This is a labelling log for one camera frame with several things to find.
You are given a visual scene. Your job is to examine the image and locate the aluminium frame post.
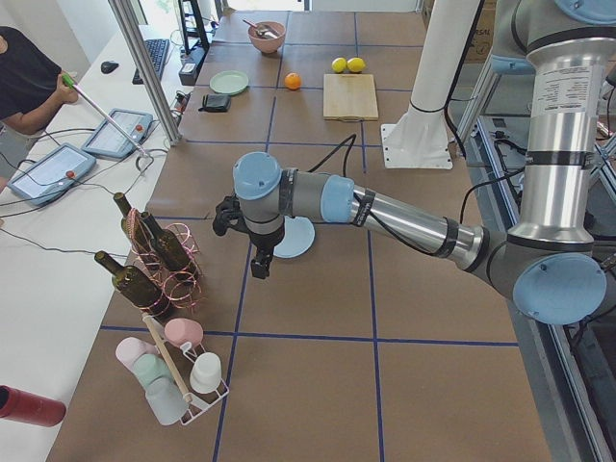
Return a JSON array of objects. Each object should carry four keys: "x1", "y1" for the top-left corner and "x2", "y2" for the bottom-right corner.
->
[{"x1": 108, "y1": 0, "x2": 181, "y2": 146}]

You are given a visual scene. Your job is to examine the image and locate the white cup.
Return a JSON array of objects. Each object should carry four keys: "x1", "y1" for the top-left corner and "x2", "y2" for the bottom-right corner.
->
[{"x1": 190, "y1": 352, "x2": 221, "y2": 394}]

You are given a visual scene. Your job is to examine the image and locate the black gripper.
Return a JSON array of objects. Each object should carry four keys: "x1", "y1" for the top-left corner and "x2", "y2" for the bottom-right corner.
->
[{"x1": 213, "y1": 193, "x2": 285, "y2": 279}]

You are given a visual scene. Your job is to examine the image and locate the copper wire bottle rack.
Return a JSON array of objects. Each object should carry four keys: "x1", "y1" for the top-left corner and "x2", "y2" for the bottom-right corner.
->
[{"x1": 121, "y1": 208, "x2": 204, "y2": 318}]

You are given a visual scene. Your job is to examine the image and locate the metal stick green handle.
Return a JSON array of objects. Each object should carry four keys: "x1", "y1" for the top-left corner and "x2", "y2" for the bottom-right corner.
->
[{"x1": 61, "y1": 72, "x2": 153, "y2": 160}]

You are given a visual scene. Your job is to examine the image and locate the orange fruit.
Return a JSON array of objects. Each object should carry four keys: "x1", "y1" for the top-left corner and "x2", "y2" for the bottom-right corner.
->
[{"x1": 284, "y1": 72, "x2": 302, "y2": 90}]

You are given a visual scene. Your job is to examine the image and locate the person in black shirt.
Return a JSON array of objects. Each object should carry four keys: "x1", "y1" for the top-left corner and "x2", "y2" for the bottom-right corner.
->
[{"x1": 0, "y1": 26, "x2": 79, "y2": 192}]

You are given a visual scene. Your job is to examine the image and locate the light green plate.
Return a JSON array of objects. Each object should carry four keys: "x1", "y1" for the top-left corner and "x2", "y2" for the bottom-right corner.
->
[{"x1": 209, "y1": 70, "x2": 249, "y2": 95}]

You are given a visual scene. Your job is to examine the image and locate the red bottle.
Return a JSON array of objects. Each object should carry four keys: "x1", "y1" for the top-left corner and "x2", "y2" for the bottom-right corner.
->
[{"x1": 1, "y1": 385, "x2": 66, "y2": 427}]

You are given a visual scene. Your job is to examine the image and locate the black computer mouse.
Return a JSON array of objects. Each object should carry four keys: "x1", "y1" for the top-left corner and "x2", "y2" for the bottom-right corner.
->
[{"x1": 100, "y1": 61, "x2": 119, "y2": 75}]

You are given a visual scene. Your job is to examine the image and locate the white wire cup rack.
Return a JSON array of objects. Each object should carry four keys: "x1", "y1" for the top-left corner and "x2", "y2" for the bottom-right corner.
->
[{"x1": 141, "y1": 311, "x2": 230, "y2": 426}]

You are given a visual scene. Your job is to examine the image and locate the teach pendant near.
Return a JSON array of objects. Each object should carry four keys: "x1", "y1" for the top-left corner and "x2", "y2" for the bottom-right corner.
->
[{"x1": 8, "y1": 143, "x2": 96, "y2": 205}]

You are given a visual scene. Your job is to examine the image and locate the yellow lemon far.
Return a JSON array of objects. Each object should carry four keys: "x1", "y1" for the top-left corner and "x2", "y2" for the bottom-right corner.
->
[{"x1": 331, "y1": 57, "x2": 347, "y2": 73}]

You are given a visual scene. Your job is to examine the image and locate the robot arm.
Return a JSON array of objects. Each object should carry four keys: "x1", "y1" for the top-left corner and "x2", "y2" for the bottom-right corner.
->
[{"x1": 213, "y1": 1, "x2": 615, "y2": 325}]

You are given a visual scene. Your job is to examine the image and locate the metal scoop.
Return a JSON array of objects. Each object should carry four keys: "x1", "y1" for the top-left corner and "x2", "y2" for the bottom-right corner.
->
[{"x1": 244, "y1": 19, "x2": 280, "y2": 39}]

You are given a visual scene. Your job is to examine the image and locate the light blue plate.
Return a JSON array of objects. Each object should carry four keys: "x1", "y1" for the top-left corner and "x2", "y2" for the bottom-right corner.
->
[{"x1": 273, "y1": 217, "x2": 316, "y2": 259}]

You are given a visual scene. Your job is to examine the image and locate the grey cup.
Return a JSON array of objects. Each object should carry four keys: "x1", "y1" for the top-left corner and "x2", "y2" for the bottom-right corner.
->
[{"x1": 145, "y1": 377, "x2": 189, "y2": 425}]

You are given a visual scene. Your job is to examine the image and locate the pink cup left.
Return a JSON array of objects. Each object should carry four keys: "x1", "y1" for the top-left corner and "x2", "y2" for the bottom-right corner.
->
[{"x1": 115, "y1": 337, "x2": 158, "y2": 371}]

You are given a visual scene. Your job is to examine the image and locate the dark wine bottle middle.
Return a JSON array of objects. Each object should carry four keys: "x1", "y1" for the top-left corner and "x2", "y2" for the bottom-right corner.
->
[{"x1": 141, "y1": 211, "x2": 198, "y2": 283}]

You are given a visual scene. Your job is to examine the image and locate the mint green cup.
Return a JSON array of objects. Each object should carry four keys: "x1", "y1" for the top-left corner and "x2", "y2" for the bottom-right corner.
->
[{"x1": 131, "y1": 353, "x2": 173, "y2": 389}]

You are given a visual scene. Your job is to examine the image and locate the pink cup upper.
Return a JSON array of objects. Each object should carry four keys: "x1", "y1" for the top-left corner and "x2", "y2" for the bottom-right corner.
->
[{"x1": 164, "y1": 318, "x2": 204, "y2": 347}]

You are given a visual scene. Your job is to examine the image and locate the pink cup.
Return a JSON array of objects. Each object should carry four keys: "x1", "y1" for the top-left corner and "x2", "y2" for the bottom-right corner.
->
[
  {"x1": 164, "y1": 318, "x2": 204, "y2": 347},
  {"x1": 115, "y1": 337, "x2": 158, "y2": 371}
]

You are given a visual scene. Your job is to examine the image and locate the bamboo cutting board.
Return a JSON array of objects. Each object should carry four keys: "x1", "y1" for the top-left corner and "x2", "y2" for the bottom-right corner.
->
[{"x1": 322, "y1": 74, "x2": 379, "y2": 121}]

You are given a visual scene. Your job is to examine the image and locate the teach pendant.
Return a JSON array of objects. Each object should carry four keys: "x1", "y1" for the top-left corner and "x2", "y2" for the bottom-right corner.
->
[
  {"x1": 8, "y1": 143, "x2": 96, "y2": 205},
  {"x1": 82, "y1": 109, "x2": 153, "y2": 159}
]

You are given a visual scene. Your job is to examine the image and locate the dark wine bottle rear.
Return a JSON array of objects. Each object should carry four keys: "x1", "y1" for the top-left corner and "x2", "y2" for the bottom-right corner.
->
[{"x1": 113, "y1": 192, "x2": 150, "y2": 254}]

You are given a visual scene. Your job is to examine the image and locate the pink bowl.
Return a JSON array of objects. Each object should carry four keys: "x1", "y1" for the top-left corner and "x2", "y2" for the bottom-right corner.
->
[{"x1": 247, "y1": 21, "x2": 286, "y2": 54}]

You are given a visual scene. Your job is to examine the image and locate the dark grey folded cloth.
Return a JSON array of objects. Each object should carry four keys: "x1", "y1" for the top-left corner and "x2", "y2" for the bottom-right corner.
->
[{"x1": 198, "y1": 94, "x2": 231, "y2": 113}]

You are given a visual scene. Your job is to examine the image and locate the teach pendant far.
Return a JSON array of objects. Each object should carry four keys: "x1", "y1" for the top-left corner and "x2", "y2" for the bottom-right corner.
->
[{"x1": 82, "y1": 109, "x2": 153, "y2": 159}]

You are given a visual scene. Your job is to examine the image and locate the black keyboard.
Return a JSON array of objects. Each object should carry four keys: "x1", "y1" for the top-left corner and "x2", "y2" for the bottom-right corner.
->
[{"x1": 143, "y1": 38, "x2": 170, "y2": 80}]

